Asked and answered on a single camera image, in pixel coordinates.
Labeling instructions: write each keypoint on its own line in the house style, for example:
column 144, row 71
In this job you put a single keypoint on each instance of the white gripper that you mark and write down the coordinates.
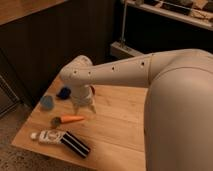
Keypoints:
column 82, row 96

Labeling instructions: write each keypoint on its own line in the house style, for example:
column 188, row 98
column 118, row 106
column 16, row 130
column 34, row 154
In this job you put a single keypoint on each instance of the black striped eraser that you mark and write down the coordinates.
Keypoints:
column 75, row 144

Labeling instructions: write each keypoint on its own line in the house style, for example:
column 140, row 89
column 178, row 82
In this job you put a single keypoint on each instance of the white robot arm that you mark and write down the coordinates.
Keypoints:
column 178, row 111

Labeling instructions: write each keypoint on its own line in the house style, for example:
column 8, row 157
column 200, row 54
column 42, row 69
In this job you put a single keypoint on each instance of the blue ceramic cup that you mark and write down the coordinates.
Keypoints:
column 47, row 102

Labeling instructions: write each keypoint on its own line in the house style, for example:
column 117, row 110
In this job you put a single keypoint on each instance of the dark blue plush toy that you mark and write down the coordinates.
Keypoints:
column 64, row 93

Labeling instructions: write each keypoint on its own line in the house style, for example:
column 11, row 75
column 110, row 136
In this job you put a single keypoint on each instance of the orange toy carrot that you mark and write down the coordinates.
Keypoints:
column 57, row 121

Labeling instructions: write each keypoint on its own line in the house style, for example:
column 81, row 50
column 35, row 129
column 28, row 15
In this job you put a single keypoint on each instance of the white plastic bottle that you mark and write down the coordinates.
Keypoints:
column 47, row 136

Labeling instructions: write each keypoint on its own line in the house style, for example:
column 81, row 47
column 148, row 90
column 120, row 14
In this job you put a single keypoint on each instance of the metal shelf rack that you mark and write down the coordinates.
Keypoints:
column 144, row 26

